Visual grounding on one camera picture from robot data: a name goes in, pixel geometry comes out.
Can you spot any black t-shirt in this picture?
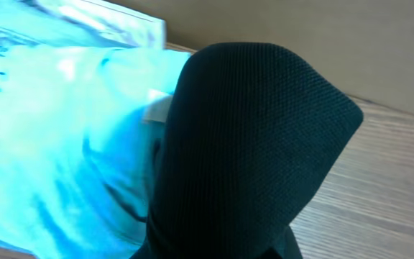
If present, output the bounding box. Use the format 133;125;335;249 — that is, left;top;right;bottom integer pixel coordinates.
135;42;363;259

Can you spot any light blue printed t-shirt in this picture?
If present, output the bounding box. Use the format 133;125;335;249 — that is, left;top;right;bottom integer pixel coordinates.
0;45;189;258

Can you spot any grey folded shirt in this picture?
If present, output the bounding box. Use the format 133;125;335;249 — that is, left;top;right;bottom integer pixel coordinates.
0;0;166;49

